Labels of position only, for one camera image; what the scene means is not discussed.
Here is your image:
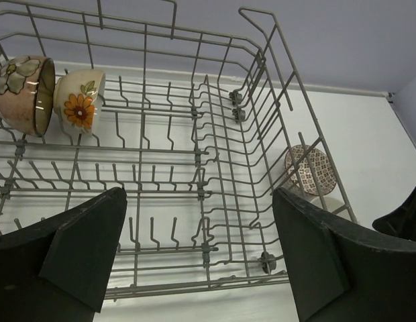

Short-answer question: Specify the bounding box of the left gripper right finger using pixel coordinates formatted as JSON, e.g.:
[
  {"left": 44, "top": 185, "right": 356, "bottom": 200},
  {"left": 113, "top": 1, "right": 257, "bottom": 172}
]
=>
[{"left": 272, "top": 188, "right": 416, "bottom": 321}]

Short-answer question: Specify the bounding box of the patterned grey bowl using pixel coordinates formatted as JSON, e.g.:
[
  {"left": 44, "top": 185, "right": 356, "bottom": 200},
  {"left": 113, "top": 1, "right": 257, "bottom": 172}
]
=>
[{"left": 284, "top": 145, "right": 337, "bottom": 197}]

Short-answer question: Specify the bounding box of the grey wire dish rack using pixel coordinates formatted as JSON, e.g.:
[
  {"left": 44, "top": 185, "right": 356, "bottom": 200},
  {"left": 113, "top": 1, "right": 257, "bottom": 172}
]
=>
[{"left": 0, "top": 1, "right": 356, "bottom": 301}]

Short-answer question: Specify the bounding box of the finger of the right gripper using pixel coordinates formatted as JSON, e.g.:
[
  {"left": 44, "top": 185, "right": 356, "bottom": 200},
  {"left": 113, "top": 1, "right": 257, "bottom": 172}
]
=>
[{"left": 372, "top": 186, "right": 416, "bottom": 242}]

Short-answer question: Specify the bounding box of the brown glazed bowl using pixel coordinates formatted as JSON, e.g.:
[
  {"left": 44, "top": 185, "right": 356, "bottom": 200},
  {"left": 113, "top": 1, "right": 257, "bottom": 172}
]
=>
[{"left": 0, "top": 56, "right": 56, "bottom": 137}]

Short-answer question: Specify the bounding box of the white bowl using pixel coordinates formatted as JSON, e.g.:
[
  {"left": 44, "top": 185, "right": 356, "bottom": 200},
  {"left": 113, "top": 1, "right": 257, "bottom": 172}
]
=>
[{"left": 53, "top": 68, "right": 106, "bottom": 136}]

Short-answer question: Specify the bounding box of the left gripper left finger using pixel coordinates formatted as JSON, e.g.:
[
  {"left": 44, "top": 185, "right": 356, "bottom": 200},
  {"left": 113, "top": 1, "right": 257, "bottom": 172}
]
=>
[{"left": 0, "top": 187, "right": 127, "bottom": 321}]

